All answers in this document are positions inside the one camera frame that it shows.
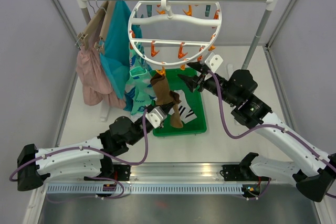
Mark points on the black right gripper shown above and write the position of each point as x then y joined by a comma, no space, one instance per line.
192,81

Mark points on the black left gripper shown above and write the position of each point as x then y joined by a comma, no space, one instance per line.
166,107

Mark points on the brown ribbed sock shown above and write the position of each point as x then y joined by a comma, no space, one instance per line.
164,95

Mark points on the white black-striped sock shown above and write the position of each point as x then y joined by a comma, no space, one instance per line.
186,113

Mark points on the mint patterned sock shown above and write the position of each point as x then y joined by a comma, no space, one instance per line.
139,90
137,64

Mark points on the white round clip hanger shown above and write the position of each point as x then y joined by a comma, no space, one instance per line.
172,33

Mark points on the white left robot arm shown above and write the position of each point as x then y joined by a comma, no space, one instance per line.
90,160

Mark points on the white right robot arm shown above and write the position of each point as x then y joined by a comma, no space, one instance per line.
251,112

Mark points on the beige wooden hanger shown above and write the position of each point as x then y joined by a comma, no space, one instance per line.
92,22
99,45

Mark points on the green plastic tray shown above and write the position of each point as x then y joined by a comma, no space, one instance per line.
194,99

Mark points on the pink garment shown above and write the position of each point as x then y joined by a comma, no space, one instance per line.
96,87

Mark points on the teal shirt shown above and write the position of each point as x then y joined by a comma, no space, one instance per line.
115,60

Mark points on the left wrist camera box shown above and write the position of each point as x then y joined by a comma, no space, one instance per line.
156,117

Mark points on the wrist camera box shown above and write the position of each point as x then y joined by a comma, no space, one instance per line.
156,117
213,61

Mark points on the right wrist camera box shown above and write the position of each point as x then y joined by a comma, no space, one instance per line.
213,61

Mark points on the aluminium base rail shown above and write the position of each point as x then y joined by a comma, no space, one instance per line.
245,171

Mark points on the white slotted cable duct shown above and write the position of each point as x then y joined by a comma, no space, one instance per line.
213,189

